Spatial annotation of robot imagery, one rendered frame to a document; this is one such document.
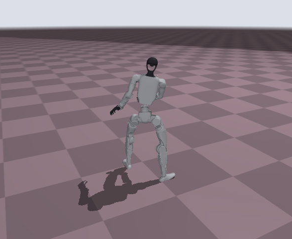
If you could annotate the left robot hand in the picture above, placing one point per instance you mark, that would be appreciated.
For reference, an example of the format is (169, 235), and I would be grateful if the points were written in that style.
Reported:
(116, 108)

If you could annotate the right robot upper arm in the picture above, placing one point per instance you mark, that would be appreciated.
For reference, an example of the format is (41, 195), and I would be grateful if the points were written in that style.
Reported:
(162, 85)

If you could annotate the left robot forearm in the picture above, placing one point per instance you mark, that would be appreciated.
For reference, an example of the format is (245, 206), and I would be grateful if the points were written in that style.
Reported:
(123, 101)

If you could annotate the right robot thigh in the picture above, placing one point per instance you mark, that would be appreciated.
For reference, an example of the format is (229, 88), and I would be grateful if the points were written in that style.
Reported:
(160, 131)

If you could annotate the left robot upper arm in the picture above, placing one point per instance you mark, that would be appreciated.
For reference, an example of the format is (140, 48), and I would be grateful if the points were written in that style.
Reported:
(132, 85)

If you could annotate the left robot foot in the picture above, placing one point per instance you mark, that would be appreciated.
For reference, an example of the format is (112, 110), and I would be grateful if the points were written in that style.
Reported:
(127, 166)

